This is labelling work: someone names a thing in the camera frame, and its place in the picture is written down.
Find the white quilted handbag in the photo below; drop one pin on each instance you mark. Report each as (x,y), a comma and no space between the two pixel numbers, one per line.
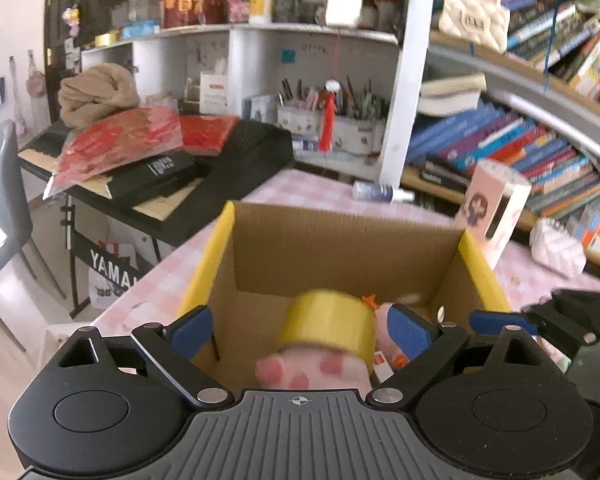
(472,22)

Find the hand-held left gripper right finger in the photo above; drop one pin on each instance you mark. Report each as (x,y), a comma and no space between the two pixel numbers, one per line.
(405,332)

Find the flat black box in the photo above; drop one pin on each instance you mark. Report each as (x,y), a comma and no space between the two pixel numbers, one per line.
(155,172)

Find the black electronic keyboard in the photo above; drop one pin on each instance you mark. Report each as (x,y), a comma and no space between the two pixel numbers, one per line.
(250,150)

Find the grey chair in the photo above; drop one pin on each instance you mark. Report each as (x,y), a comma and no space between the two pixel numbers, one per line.
(5,200)

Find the white post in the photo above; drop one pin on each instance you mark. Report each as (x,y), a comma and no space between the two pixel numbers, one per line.
(405,85)

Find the pink plush toy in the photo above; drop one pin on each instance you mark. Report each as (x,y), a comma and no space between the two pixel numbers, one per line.
(305,367)

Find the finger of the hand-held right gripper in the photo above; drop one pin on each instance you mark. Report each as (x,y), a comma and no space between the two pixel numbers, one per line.
(590,305)
(495,321)

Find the white box with red label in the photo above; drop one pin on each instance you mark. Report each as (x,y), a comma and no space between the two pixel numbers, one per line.
(213,92)

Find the white quilted pouch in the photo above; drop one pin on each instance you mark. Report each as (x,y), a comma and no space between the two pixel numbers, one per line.
(557,250)

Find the blue and white bottle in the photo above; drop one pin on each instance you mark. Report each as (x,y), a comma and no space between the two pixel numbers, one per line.
(377,191)

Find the gold tape roll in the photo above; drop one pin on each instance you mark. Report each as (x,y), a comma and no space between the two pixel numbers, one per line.
(325,325)
(106,39)

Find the pink checkered tablecloth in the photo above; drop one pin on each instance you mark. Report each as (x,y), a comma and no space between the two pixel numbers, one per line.
(300,185)

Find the black keyboard stand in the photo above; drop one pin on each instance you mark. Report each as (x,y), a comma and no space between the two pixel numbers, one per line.
(105,260)

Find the row of colourful books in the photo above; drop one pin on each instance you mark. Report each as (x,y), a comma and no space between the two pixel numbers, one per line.
(570,35)

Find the white shelf unit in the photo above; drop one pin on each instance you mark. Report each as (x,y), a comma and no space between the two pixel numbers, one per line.
(260,55)

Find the pink wall hanging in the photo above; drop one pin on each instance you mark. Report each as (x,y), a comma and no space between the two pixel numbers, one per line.
(36,82)

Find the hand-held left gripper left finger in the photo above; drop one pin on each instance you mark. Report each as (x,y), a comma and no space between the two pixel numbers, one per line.
(192,332)

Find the white shopping bag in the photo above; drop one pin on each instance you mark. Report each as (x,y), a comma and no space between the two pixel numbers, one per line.
(107,290)

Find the red paper pack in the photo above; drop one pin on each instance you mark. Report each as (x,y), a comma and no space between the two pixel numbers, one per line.
(207,132)

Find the thick white book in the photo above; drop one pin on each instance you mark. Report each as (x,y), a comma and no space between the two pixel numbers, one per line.
(450,92)

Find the wooden bookshelf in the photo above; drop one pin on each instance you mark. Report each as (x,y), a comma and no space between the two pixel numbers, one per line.
(505,87)

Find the pink printed box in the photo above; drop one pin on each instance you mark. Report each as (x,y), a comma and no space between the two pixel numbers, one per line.
(490,200)

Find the yellow cardboard box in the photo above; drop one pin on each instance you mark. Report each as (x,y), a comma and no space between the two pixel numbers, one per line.
(330,245)

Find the light blue box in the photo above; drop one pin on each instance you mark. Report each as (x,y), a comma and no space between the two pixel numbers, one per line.
(140,29)

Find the beige cloth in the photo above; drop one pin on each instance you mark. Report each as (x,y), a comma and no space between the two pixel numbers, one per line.
(97,95)

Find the white pen holder with pens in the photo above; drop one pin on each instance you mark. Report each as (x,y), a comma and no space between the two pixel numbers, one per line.
(355,132)

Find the row of blue and red books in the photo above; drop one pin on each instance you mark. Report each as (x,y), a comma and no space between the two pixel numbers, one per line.
(500,145)

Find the red decorations in plastic bag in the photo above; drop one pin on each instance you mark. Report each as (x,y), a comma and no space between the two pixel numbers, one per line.
(115,145)

